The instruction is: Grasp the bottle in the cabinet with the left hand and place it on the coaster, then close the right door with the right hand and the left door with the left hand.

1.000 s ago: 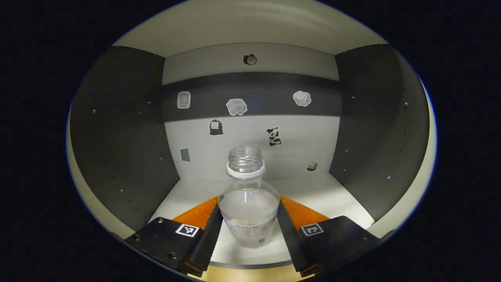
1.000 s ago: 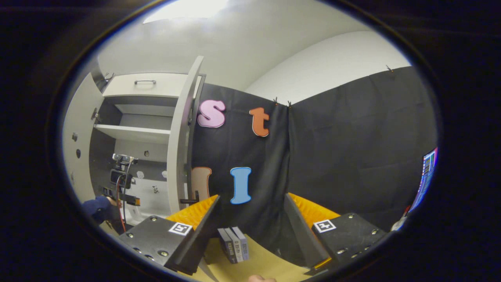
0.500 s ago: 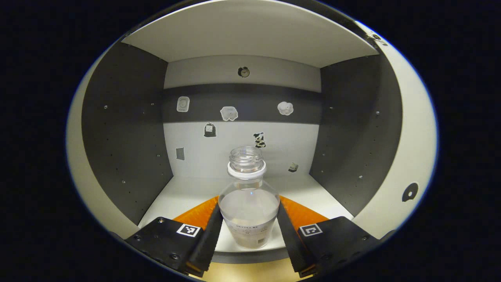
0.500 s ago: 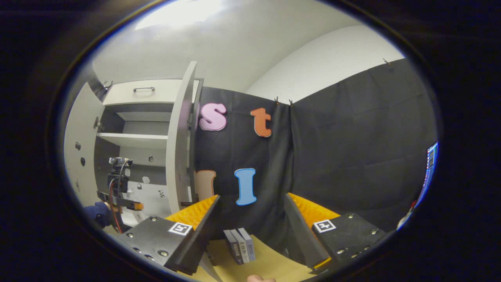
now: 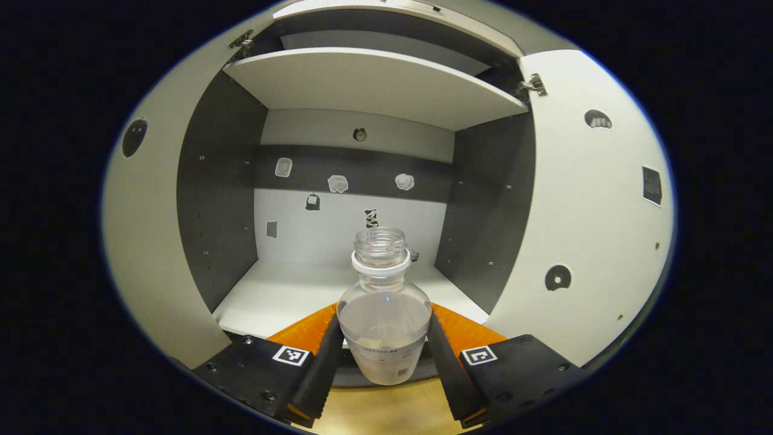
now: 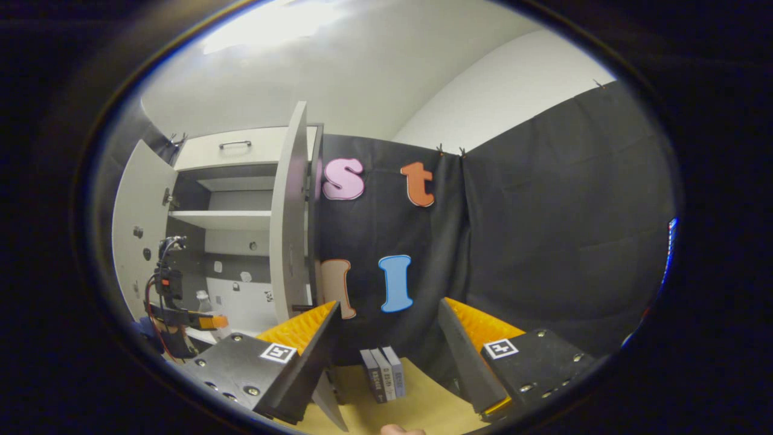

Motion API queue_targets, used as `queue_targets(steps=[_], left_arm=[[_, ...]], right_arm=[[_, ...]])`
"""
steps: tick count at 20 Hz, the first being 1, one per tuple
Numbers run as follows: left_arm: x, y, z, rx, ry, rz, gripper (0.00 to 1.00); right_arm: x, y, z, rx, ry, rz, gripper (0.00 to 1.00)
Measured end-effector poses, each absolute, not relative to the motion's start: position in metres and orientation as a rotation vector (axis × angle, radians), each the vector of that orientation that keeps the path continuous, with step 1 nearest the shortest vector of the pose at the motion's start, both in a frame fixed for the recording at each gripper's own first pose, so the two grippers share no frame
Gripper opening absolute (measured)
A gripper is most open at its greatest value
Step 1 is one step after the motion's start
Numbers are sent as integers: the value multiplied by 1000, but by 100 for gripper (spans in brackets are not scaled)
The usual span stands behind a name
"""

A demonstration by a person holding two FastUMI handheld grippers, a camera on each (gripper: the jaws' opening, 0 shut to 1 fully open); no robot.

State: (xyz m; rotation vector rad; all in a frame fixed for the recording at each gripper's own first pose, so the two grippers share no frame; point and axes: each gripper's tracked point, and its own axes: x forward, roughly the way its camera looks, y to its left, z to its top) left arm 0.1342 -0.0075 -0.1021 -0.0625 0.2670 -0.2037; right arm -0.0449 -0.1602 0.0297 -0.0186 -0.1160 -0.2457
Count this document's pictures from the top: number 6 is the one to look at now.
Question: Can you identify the dark blue book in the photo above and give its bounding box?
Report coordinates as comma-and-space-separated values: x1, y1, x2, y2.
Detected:
360, 349, 388, 404

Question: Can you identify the black backdrop cloth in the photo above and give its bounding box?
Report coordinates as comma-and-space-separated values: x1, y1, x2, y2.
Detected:
317, 79, 677, 387

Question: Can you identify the white cabinet door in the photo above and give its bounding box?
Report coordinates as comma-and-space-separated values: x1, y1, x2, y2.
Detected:
112, 140, 179, 321
269, 101, 350, 433

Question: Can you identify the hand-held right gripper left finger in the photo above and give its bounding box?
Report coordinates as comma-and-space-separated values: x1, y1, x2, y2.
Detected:
166, 300, 343, 425

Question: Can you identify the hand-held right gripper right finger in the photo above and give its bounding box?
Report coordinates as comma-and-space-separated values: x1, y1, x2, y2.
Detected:
439, 296, 598, 424

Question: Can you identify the white cabinet shelf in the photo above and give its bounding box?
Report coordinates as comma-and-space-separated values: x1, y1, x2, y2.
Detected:
169, 210, 272, 230

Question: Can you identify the white and grey cabinet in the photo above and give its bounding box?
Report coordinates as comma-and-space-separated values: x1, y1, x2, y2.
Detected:
166, 124, 321, 351

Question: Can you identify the clear plastic bottle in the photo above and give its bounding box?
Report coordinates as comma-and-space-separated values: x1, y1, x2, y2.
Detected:
194, 290, 231, 339

